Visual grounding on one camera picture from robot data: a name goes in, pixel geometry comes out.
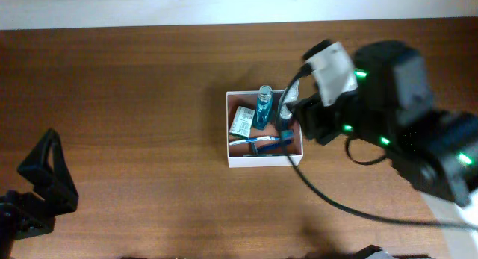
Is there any teal mouthwash bottle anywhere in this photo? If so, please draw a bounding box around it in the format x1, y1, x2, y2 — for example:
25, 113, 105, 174
254, 85, 273, 130

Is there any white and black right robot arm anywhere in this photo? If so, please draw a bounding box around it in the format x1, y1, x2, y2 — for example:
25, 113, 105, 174
289, 40, 477, 258

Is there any green white soap box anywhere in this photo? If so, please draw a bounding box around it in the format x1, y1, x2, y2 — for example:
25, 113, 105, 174
229, 106, 255, 138

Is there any white cardboard box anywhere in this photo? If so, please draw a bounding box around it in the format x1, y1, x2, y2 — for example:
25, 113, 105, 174
226, 90, 303, 168

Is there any blue white toothbrush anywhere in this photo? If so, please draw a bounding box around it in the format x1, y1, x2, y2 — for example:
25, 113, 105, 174
229, 130, 294, 146

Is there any teal toothpaste tube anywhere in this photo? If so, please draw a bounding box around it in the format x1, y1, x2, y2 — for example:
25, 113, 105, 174
242, 153, 287, 157

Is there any blue disposable razor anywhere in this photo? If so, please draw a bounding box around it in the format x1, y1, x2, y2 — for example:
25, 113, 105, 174
255, 139, 293, 155

